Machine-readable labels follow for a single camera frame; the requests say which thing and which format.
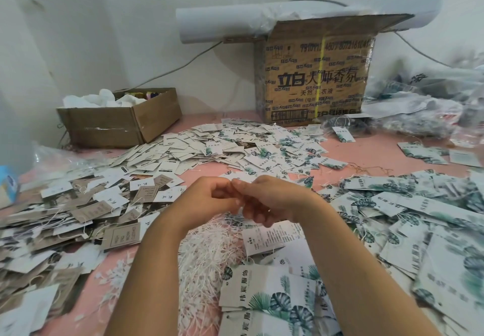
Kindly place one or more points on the person's right hand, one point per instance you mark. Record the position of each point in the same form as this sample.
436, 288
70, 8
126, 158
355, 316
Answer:
276, 196

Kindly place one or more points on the person's left hand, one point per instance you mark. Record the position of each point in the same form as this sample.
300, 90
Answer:
200, 203

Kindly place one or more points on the heap of small tags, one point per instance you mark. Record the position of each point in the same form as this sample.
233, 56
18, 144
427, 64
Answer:
208, 141

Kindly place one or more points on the pile of brown white tags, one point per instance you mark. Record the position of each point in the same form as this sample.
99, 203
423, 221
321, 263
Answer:
72, 230

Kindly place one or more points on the pile of green leaf tags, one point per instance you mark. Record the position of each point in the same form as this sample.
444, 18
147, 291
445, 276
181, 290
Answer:
412, 230

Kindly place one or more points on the person's left forearm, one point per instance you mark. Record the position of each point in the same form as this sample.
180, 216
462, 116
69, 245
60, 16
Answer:
144, 290

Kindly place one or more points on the person's right forearm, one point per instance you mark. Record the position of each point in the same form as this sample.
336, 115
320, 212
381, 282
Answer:
363, 279

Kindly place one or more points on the small open cardboard box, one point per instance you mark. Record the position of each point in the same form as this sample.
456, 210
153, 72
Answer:
119, 120

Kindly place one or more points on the large printed cardboard box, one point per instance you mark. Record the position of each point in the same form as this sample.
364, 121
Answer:
314, 71

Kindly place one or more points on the white crumpled material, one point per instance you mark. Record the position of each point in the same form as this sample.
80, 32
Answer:
102, 100

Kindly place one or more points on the clear plastic bag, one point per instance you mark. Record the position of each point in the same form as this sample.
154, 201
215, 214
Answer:
54, 159

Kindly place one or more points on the white roll in plastic wrap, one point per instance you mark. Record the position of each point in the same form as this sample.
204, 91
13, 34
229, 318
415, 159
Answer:
219, 20

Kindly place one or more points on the blue tissue pack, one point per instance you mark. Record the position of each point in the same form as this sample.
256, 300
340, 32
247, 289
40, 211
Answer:
7, 187

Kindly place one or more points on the heap of clear plastic bags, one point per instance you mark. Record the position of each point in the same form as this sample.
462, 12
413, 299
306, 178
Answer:
442, 96

